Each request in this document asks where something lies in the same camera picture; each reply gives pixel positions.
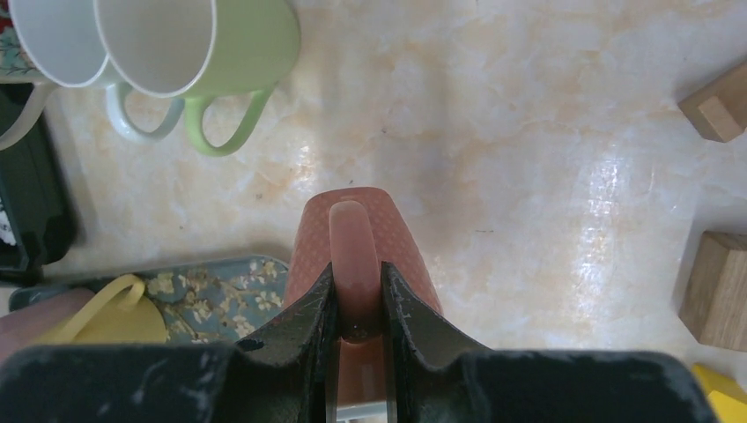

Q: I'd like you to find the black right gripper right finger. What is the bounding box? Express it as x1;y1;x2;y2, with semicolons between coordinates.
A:
381;263;717;422

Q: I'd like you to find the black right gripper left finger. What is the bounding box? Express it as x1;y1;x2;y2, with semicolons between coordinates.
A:
1;268;338;422

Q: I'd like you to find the terracotta upside-down mug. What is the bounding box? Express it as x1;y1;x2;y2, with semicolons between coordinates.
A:
284;187;443;406

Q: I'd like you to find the light green mug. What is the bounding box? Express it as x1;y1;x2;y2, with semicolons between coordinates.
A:
93;0;301;157

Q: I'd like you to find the white and blue mug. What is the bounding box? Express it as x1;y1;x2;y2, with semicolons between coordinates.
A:
8;0;184;144

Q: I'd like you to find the cream patterned mug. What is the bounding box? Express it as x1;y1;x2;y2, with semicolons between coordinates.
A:
1;1;59;150

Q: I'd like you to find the yellow upside-down mug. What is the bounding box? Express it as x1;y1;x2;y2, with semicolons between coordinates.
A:
32;274;168;345

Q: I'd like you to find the pink upside-down mug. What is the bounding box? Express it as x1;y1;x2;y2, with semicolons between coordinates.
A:
1;288;95;362

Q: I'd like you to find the teal floral serving tray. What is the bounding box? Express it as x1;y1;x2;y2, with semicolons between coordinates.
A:
9;256;288;344

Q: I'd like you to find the brown rectangular wooden block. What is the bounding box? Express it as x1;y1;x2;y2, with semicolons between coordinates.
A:
679;232;746;353

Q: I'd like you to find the small yellow cube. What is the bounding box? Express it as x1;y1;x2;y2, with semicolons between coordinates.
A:
692;363;747;423

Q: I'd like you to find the black poker chip case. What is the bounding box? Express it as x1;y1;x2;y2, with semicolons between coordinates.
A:
1;117;78;287

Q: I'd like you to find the curved brown wooden block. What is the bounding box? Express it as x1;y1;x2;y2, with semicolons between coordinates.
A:
678;62;746;143

